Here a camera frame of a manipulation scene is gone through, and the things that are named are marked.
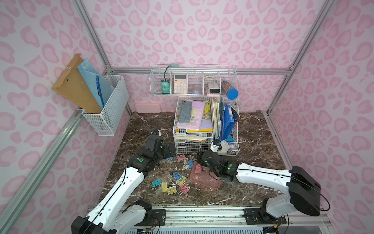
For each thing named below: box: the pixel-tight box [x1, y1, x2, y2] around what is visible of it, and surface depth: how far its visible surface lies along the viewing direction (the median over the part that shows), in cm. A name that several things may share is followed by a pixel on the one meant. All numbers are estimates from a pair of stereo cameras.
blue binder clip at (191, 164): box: [188, 158, 194, 170], surface depth 92 cm
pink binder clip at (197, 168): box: [195, 164, 202, 174], surface depth 90 cm
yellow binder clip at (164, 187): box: [161, 181, 168, 193], surface depth 84 cm
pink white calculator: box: [173, 74, 187, 95], surface depth 97 cm
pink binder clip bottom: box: [179, 183, 190, 195], surface depth 83 cm
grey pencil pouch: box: [178, 101, 193, 124], surface depth 88 cm
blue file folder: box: [221, 103, 235, 141], surface depth 92 cm
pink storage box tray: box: [189, 161, 222, 190], surface depth 87 cm
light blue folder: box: [76, 58, 115, 110], surface depth 72 cm
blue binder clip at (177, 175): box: [172, 171, 183, 181], surface depth 88 cm
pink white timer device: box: [203, 75, 221, 98], surface depth 90 cm
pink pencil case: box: [134, 100, 162, 114], surface depth 120 cm
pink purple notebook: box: [176, 99, 206, 132], surface depth 90 cm
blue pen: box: [95, 74, 105, 108], surface depth 68 cm
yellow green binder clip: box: [177, 175, 187, 186], surface depth 86 cm
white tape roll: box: [218, 139, 229, 154], surface depth 95 cm
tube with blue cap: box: [220, 79, 240, 101], surface depth 86 cm
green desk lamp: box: [160, 63, 180, 95], surface depth 93 cm
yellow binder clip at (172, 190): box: [167, 185, 178, 195], surface depth 83 cm
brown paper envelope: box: [52, 53, 103, 114], surface depth 70 cm
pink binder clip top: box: [176, 154, 186, 162], surface depth 96 cm
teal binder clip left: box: [151, 178, 163, 188], surface depth 85 cm
